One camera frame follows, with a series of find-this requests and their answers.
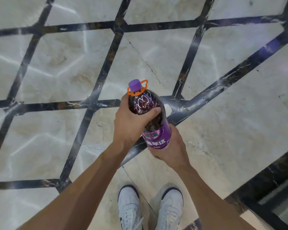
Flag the person's right hand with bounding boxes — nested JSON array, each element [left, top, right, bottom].
[[148, 124, 191, 172]]

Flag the person's left hand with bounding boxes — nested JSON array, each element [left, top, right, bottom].
[[113, 93, 162, 151]]

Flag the purple soda bottle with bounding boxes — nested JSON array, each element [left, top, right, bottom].
[[127, 79, 172, 150]]

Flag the person's right forearm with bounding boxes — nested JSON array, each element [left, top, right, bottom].
[[175, 165, 255, 230]]

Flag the person's left forearm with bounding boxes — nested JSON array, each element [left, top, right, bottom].
[[19, 146, 128, 230]]

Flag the person's right white shoe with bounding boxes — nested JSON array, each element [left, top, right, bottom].
[[155, 187, 184, 230]]

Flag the person's white shoe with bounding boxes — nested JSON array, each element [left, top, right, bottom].
[[117, 185, 143, 230], [155, 187, 184, 230]]

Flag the person's left white shoe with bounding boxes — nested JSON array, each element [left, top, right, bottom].
[[117, 185, 143, 230]]

